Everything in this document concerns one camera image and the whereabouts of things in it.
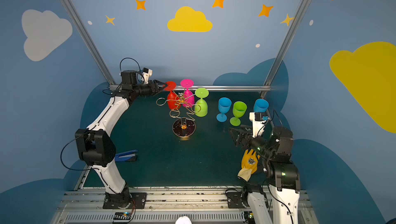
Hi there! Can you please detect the yellow work glove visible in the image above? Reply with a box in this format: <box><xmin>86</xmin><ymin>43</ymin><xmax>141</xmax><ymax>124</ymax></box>
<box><xmin>237</xmin><ymin>149</ymin><xmax>260</xmax><ymax>182</ymax></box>

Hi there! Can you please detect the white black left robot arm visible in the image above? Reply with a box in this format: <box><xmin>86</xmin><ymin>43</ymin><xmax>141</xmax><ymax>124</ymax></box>
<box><xmin>75</xmin><ymin>68</ymin><xmax>168</xmax><ymax>209</ymax></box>

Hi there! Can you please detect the aluminium back frame rail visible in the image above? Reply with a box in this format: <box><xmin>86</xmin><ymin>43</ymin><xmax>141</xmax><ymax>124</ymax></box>
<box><xmin>108</xmin><ymin>84</ymin><xmax>272</xmax><ymax>92</ymax></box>

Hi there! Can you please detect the magenta wine glass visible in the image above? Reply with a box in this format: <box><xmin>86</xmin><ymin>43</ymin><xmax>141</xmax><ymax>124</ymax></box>
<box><xmin>180</xmin><ymin>79</ymin><xmax>195</xmax><ymax>107</ymax></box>

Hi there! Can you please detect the gold wire wine glass rack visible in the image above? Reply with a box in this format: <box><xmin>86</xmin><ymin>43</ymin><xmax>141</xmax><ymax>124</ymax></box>
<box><xmin>156</xmin><ymin>92</ymin><xmax>197</xmax><ymax>140</ymax></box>

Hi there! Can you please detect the green wine glass back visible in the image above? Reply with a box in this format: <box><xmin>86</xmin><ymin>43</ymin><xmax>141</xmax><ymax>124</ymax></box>
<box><xmin>194</xmin><ymin>87</ymin><xmax>209</xmax><ymax>117</ymax></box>

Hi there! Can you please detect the aluminium left frame post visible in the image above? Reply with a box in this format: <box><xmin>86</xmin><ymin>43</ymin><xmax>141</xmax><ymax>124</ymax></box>
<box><xmin>60</xmin><ymin>0</ymin><xmax>118</xmax><ymax>91</ymax></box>

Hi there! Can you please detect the aluminium right frame post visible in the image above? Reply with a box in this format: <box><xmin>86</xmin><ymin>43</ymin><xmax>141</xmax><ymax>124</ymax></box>
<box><xmin>260</xmin><ymin>0</ymin><xmax>312</xmax><ymax>98</ymax></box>

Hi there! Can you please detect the red wine glass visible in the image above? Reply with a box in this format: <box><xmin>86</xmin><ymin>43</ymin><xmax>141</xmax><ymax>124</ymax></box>
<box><xmin>165</xmin><ymin>81</ymin><xmax>180</xmax><ymax>111</ymax></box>

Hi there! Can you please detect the aluminium frame post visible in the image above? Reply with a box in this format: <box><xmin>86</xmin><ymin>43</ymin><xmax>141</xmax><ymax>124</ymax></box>
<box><xmin>60</xmin><ymin>0</ymin><xmax>118</xmax><ymax>91</ymax></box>
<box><xmin>260</xmin><ymin>0</ymin><xmax>312</xmax><ymax>98</ymax></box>

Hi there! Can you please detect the green wine glass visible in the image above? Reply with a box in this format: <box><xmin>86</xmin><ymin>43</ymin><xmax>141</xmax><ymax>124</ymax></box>
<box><xmin>230</xmin><ymin>101</ymin><xmax>247</xmax><ymax>127</ymax></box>
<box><xmin>194</xmin><ymin>87</ymin><xmax>209</xmax><ymax>117</ymax></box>

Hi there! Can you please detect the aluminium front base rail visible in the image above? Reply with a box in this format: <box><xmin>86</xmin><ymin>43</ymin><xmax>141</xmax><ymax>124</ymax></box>
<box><xmin>52</xmin><ymin>185</ymin><xmax>318</xmax><ymax>224</ymax></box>

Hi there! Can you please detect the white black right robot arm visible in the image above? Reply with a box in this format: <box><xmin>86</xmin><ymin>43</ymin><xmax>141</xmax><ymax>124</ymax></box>
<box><xmin>229</xmin><ymin>126</ymin><xmax>301</xmax><ymax>224</ymax></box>

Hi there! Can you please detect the blue wine glass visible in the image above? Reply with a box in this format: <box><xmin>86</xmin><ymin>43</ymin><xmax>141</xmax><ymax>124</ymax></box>
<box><xmin>216</xmin><ymin>97</ymin><xmax>232</xmax><ymax>123</ymax></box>
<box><xmin>253</xmin><ymin>98</ymin><xmax>269</xmax><ymax>112</ymax></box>

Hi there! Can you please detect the green wine glass front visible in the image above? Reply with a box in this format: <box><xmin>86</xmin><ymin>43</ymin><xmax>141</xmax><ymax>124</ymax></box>
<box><xmin>230</xmin><ymin>101</ymin><xmax>247</xmax><ymax>127</ymax></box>

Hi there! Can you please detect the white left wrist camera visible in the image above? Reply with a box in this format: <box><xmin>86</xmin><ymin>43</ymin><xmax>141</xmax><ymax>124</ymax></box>
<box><xmin>141</xmin><ymin>67</ymin><xmax>153</xmax><ymax>84</ymax></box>

